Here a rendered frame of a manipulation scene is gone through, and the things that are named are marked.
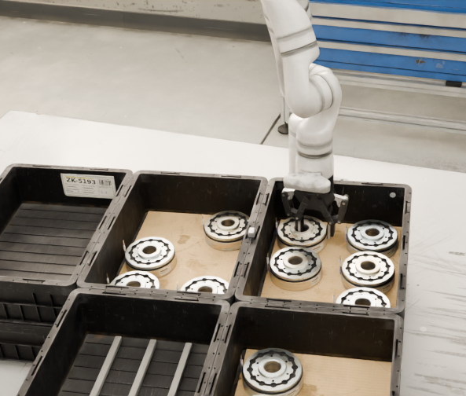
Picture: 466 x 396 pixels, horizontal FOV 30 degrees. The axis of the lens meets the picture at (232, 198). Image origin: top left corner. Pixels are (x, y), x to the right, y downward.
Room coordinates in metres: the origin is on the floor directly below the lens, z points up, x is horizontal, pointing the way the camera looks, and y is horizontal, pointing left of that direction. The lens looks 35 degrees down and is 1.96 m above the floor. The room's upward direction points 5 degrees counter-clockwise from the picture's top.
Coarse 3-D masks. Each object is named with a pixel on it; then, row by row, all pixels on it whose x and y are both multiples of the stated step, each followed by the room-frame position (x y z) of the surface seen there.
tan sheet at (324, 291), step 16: (336, 224) 1.51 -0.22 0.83; (352, 224) 1.51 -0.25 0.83; (336, 240) 1.46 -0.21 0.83; (400, 240) 1.44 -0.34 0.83; (320, 256) 1.41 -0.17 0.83; (336, 256) 1.40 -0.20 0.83; (336, 272) 1.35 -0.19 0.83; (272, 288) 1.32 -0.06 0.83; (320, 288) 1.31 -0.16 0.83; (336, 288) 1.30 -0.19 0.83
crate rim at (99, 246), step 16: (160, 176) 1.61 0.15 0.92; (176, 176) 1.61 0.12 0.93; (192, 176) 1.60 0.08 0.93; (208, 176) 1.59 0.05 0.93; (224, 176) 1.59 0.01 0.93; (240, 176) 1.58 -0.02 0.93; (256, 176) 1.57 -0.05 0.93; (128, 192) 1.55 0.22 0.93; (256, 208) 1.46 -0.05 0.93; (112, 224) 1.44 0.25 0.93; (96, 256) 1.34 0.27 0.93; (240, 256) 1.30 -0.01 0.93; (240, 272) 1.26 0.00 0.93; (96, 288) 1.25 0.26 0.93; (112, 288) 1.24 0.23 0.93; (128, 288) 1.24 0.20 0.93; (144, 288) 1.23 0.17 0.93
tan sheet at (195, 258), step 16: (144, 224) 1.57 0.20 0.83; (160, 224) 1.57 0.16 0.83; (176, 224) 1.56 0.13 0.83; (192, 224) 1.56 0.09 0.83; (176, 240) 1.50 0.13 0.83; (192, 240) 1.50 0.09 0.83; (176, 256) 1.45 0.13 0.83; (192, 256) 1.44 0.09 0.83; (208, 256) 1.44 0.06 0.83; (224, 256) 1.44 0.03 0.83; (176, 272) 1.40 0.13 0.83; (192, 272) 1.39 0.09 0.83; (208, 272) 1.39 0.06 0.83; (224, 272) 1.38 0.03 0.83; (176, 288) 1.35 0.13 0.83
